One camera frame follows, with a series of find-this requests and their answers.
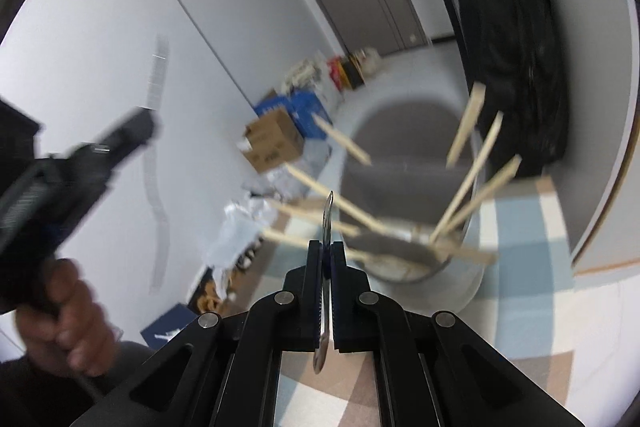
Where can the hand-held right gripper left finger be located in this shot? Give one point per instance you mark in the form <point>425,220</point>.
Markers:
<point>314,287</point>

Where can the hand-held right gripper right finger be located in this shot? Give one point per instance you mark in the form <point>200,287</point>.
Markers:
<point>339,287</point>

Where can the metal spoon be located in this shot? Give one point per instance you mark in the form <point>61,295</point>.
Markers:
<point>327,217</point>

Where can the grey white utensil holder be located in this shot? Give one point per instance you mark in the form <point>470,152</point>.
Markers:
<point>400,187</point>

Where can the person's left forearm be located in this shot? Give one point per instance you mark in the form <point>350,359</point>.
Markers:
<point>40,397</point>

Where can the person's left hand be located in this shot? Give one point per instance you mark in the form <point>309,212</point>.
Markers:
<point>70,317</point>

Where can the black white sneaker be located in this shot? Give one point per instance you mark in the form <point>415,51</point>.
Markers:
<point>247,258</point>

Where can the clear plastic bag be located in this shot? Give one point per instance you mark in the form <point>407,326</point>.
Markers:
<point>235,232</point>

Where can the tan boot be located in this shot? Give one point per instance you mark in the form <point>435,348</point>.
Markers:
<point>210,297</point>

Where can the grey plastic mailer bag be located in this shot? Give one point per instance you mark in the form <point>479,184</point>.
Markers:
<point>310,157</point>

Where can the dark blue shoebox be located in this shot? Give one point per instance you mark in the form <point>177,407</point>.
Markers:
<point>170,329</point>

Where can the brown cardboard box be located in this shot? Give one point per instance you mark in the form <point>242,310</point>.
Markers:
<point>275,142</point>

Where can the blue cardboard box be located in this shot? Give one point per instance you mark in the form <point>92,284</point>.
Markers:
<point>310,107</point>

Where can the checked tablecloth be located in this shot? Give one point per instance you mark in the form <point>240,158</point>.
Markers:
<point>525,232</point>

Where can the red packet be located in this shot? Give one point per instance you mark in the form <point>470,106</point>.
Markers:
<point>335,74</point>

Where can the cream cloth bag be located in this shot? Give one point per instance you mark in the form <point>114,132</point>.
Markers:
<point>300,74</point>

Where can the clear bag with beige contents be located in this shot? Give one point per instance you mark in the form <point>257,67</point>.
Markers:
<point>366,61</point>

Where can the black backpack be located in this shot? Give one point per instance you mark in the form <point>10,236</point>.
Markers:
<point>515,47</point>

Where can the white wardrobe with wooden trim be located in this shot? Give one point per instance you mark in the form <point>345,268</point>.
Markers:
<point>620,157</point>

